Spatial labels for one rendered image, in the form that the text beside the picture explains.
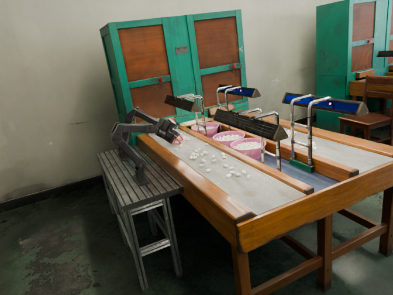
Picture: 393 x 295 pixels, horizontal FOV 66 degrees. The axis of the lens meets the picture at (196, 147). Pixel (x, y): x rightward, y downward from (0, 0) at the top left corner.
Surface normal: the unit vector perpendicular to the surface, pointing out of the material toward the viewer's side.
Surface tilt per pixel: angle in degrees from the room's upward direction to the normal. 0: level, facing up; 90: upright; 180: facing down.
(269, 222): 90
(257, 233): 90
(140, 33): 90
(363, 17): 90
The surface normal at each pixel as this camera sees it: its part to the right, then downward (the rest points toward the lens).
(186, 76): 0.42, 0.25
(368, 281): -0.13, -0.94
